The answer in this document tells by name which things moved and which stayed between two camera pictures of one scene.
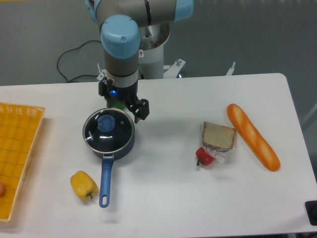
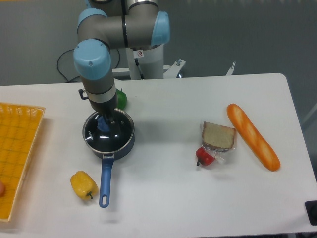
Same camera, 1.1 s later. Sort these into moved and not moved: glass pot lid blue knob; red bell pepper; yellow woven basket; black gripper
Moved: black gripper
Not moved: glass pot lid blue knob; yellow woven basket; red bell pepper
